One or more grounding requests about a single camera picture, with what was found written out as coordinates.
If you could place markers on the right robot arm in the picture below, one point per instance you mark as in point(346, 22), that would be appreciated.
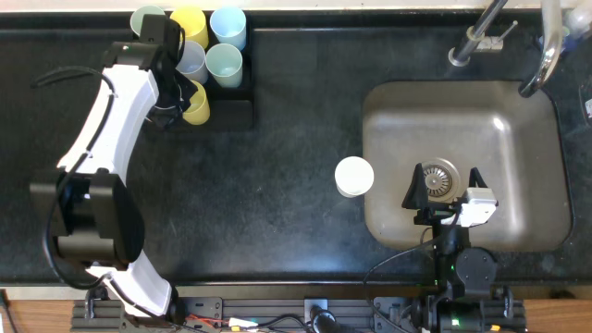
point(472, 268)

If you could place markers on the steel tap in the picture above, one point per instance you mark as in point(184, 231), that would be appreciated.
point(552, 41)

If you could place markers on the mounting rail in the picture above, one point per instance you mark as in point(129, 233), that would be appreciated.
point(277, 310)

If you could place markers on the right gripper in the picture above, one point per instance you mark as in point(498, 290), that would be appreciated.
point(427, 216)

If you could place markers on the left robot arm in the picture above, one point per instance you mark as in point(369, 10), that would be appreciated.
point(120, 120)

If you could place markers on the yellow cup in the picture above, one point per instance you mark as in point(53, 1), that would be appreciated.
point(192, 23)
point(200, 111)

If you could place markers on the green cup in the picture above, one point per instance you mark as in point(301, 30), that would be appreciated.
point(224, 62)
point(138, 18)

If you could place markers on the black tray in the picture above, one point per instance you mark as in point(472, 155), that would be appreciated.
point(231, 113)

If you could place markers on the white cup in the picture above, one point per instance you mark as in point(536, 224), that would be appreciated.
point(353, 176)

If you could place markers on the grey cup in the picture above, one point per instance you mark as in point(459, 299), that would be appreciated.
point(194, 60)

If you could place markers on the blue soap bottle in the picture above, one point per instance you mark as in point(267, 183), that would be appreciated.
point(580, 18)

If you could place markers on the blue cup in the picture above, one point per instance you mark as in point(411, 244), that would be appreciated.
point(228, 23)

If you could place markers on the steel sink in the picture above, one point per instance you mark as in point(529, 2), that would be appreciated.
point(509, 115)

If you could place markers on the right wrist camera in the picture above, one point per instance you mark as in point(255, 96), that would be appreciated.
point(476, 205)

